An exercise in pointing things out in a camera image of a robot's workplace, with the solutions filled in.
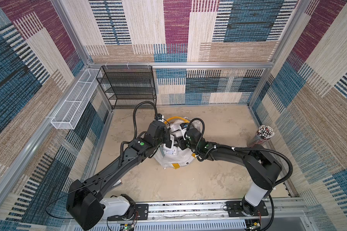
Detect white canvas bag yellow handles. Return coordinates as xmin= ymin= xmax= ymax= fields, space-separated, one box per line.
xmin=154 ymin=116 xmax=196 ymax=169

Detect white rectangular alarm clock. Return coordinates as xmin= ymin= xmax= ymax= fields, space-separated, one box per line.
xmin=170 ymin=120 xmax=188 ymax=138

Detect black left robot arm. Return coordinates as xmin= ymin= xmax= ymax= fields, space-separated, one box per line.
xmin=65 ymin=110 xmax=173 ymax=231

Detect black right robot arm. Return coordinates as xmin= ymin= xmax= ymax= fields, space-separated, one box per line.
xmin=180 ymin=118 xmax=294 ymax=231

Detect cup of coloured pencils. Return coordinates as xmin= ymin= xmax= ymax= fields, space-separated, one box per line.
xmin=247 ymin=125 xmax=275 ymax=147

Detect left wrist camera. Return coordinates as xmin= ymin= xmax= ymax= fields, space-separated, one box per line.
xmin=154 ymin=113 xmax=165 ymax=122

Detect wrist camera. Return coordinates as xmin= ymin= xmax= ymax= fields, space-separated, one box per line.
xmin=154 ymin=113 xmax=165 ymax=122
xmin=180 ymin=123 xmax=189 ymax=131

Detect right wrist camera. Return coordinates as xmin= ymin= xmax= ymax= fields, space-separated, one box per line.
xmin=180 ymin=123 xmax=189 ymax=131

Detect black wire mesh shelf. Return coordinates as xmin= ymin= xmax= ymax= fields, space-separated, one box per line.
xmin=96 ymin=65 xmax=157 ymax=109

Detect white wire mesh basket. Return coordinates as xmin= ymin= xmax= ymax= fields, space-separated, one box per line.
xmin=51 ymin=69 xmax=99 ymax=130

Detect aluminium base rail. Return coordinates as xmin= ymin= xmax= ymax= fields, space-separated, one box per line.
xmin=92 ymin=197 xmax=317 ymax=231

